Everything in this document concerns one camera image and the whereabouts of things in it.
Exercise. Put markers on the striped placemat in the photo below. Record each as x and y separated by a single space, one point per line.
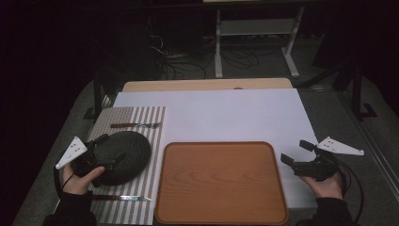
141 190

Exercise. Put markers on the white board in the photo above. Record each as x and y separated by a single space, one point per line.
235 116

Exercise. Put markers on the person's left hand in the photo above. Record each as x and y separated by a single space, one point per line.
78 181

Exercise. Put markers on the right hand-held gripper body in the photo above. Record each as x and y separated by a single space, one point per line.
316 169

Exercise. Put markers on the dark oval plate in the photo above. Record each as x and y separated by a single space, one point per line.
133 152

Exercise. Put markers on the white metal stand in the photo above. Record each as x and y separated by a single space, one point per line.
257 27

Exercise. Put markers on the brown wooden tray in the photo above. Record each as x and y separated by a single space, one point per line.
221 183

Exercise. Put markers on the black metal stand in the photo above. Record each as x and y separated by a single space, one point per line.
356 94
98 97

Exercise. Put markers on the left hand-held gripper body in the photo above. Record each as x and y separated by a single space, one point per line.
71 152

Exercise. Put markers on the person's right hand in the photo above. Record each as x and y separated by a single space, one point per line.
325 187

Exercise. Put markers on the light wooden table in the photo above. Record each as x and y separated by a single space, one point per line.
188 85

